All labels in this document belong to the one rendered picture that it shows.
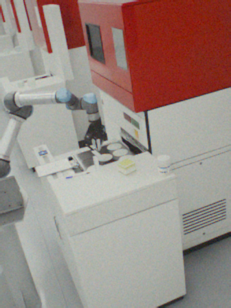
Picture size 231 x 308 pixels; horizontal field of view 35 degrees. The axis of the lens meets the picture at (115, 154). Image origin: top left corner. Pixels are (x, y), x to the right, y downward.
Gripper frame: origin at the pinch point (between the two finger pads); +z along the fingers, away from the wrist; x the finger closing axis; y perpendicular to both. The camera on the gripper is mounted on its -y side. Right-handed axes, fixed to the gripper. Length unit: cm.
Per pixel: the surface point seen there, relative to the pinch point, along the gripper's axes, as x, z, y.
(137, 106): -28.0, -26.9, 6.9
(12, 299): 55, 92, -56
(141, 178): -38.6, 3.2, -21.4
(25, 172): 173, 98, 102
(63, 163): 15.7, 2.4, -16.5
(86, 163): 8.1, 9.5, -3.2
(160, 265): -45, 60, -25
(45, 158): 34.1, 3.6, -11.4
